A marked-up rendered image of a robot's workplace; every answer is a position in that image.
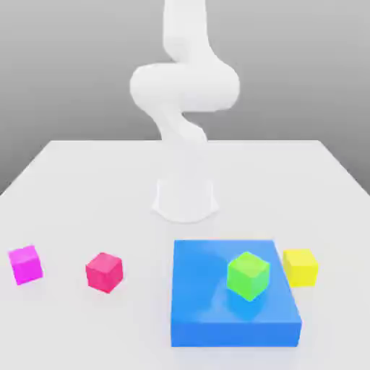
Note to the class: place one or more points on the large blue box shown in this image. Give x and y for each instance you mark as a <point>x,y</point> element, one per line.
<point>202,289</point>

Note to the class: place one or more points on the small magenta cube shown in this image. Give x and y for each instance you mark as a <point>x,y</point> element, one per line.
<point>25,265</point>

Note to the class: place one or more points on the small yellow cube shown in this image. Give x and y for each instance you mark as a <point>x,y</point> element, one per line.
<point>300,267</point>

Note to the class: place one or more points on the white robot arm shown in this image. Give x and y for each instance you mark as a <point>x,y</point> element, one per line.
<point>185,86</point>

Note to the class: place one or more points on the small red cube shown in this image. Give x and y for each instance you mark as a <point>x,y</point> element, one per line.
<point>104,273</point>

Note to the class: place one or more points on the small green cube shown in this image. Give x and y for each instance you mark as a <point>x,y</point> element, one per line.
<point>248,276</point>

